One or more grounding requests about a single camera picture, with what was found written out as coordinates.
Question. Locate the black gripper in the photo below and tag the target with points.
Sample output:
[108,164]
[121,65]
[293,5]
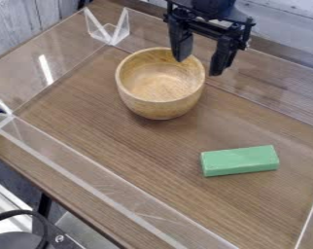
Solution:
[214,19]

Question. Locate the green rectangular block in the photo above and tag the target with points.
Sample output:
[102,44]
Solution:
[237,161]

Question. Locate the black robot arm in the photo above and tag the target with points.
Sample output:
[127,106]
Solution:
[217,20]

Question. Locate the brown wooden bowl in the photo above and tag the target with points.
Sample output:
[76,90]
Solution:
[158,87]

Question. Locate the clear acrylic front barrier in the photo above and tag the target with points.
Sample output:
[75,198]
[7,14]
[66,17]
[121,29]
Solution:
[130,216]

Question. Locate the black table leg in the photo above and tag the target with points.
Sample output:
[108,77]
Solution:
[44,205]

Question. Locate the clear acrylic corner bracket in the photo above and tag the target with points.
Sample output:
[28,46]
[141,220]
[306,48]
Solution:
[108,33]

